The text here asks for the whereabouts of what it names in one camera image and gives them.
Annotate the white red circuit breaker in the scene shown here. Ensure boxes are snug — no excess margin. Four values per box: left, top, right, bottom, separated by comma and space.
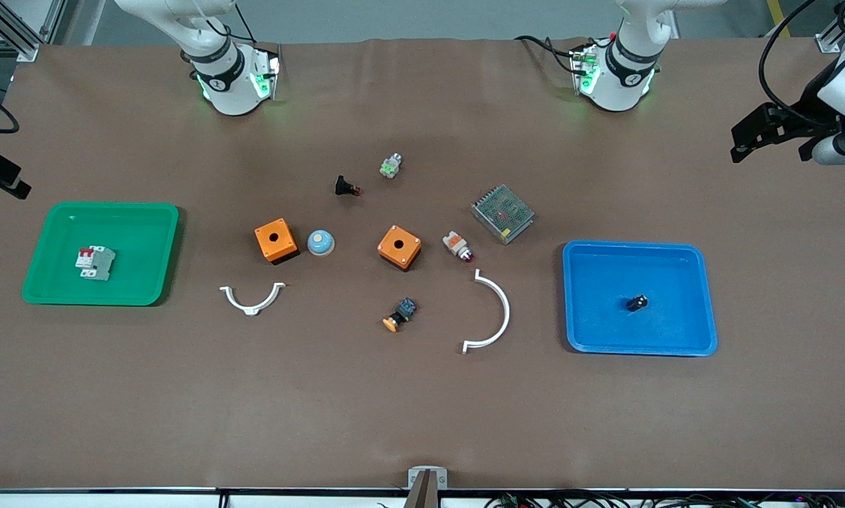
75, 245, 117, 282

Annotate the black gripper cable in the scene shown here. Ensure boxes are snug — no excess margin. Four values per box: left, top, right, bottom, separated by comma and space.
758, 0, 829, 129

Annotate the orange mushroom push button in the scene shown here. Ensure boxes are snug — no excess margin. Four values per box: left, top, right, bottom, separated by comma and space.
382, 297, 418, 333

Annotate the black arm base cable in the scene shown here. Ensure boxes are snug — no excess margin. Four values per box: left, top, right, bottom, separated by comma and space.
513, 34, 580, 75

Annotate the small white pipe clamp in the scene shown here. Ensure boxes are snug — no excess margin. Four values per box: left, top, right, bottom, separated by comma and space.
219, 282, 286, 317

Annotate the large white pipe clamp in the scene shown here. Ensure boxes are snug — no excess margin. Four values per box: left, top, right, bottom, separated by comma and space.
462, 269, 511, 354

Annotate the orange button box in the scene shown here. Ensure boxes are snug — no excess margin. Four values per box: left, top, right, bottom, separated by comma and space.
254, 218, 300, 265
377, 224, 423, 272

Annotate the aluminium frame profile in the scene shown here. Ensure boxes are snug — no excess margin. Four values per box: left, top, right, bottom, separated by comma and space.
0, 0, 68, 63
815, 0, 845, 54

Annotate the brown table mat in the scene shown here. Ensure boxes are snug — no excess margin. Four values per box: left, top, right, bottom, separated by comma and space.
0, 37, 845, 492

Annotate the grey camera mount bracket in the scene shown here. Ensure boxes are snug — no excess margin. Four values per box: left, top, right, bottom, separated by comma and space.
403, 466, 449, 508

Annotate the blue plastic tray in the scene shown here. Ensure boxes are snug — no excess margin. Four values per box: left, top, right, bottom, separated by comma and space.
562, 240, 719, 357

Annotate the metal mesh power supply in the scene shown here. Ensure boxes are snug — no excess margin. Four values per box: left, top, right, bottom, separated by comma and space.
470, 184, 536, 246

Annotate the green plastic tray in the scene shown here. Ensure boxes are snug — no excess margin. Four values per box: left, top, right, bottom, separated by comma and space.
22, 202, 181, 307

